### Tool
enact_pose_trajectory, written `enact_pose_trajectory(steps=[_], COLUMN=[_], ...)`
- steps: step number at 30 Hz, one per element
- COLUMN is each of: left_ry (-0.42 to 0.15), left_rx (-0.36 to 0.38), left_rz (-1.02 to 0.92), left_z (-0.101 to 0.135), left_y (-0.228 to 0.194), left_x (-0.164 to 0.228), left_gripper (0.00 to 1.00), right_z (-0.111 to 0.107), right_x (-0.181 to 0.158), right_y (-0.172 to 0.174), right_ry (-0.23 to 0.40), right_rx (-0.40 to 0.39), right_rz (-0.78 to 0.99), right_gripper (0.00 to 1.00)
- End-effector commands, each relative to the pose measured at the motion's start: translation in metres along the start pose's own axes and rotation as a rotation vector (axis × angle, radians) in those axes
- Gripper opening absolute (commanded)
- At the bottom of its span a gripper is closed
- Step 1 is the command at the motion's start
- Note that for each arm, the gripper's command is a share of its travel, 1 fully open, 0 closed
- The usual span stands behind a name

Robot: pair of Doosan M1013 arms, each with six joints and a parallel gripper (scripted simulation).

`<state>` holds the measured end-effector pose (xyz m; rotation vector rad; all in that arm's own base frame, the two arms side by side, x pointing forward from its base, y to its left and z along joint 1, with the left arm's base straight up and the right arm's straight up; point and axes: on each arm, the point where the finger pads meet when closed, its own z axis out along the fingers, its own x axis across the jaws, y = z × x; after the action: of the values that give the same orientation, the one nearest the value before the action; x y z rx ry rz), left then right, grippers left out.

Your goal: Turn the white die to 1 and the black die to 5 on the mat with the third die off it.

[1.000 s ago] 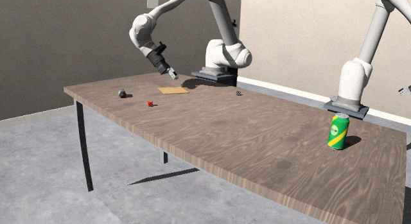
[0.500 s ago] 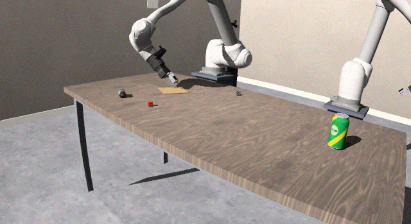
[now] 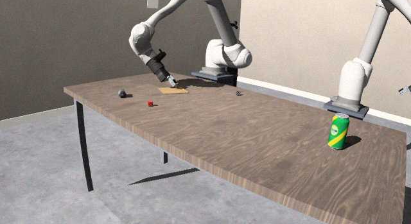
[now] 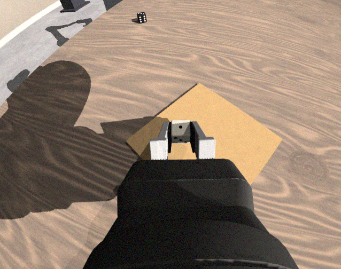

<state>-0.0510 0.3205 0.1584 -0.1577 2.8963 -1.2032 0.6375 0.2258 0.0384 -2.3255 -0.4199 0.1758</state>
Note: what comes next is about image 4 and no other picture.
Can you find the tan square mat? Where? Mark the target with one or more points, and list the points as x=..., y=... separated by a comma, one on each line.
x=239, y=137

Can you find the white die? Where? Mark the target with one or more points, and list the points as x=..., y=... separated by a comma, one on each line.
x=180, y=131

